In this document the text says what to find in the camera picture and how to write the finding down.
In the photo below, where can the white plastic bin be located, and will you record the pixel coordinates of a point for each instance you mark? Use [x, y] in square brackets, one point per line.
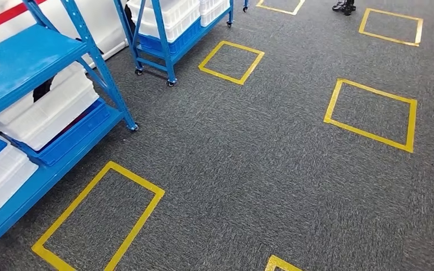
[0, 187]
[179, 15]
[52, 116]
[213, 11]

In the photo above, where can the blue wheeled shelf cart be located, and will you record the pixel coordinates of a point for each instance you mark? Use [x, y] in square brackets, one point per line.
[163, 37]

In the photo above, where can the yellow floor tape square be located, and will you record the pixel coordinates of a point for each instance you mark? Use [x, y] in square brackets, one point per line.
[389, 39]
[220, 76]
[368, 136]
[277, 10]

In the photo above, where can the blue metal shelf rack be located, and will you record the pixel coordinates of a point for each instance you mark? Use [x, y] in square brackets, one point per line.
[22, 63]

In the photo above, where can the person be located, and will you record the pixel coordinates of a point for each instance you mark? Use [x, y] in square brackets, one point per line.
[344, 8]

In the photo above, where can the red barrier belt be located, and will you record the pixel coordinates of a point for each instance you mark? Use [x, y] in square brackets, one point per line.
[0, 18]

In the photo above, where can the white car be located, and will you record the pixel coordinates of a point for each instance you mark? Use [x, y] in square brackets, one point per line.
[101, 30]

